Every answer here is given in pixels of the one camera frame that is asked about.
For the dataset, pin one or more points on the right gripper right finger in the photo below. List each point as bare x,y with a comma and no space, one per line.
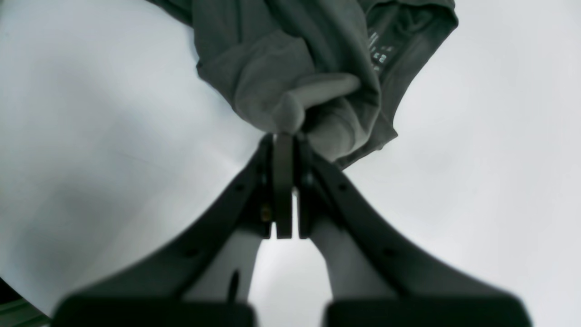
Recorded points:
378,277

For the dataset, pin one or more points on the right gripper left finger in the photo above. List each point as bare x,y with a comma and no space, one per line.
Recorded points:
201,278

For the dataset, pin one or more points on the dark grey t-shirt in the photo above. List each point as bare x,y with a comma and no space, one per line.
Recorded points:
335,70

